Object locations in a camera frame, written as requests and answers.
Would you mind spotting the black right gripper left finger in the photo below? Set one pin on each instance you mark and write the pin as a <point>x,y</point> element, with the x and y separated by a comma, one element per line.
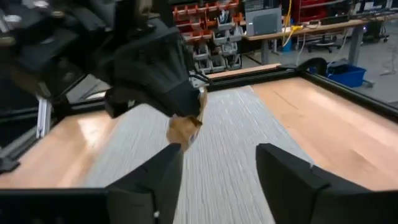
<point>152,189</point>

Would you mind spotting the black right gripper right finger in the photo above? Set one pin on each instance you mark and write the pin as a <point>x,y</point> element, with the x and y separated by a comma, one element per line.
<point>292,186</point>

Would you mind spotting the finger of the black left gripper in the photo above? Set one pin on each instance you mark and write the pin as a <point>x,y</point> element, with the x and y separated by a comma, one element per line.
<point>182,101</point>

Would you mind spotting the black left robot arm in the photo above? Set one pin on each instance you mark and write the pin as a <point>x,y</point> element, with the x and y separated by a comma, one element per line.
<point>46,40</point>

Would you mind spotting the grey woven placemat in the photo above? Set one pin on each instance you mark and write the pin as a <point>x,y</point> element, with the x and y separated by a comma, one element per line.
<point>224,133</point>

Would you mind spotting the red parts bin rack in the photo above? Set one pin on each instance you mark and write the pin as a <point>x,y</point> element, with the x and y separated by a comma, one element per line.
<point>211,34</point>

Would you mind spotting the grey computer case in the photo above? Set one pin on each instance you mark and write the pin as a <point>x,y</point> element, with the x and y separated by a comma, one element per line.
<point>263,21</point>

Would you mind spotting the small blue bin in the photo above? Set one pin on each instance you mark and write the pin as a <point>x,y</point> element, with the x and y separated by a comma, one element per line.
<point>346,75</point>

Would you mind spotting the black office chair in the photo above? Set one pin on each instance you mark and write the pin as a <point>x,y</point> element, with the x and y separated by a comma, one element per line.
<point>323,43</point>

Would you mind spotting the wooden top workbench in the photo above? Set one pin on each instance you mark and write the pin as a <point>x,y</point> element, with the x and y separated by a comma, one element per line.
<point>311,29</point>

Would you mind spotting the red tool cabinet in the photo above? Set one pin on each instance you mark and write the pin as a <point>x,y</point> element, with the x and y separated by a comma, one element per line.
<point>311,9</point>

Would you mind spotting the black aluminium table frame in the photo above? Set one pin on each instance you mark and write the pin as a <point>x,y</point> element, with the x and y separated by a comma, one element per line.
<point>248,77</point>

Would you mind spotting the silver upright frame bracket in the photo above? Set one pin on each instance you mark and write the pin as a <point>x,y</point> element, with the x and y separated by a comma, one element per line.
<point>44,116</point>

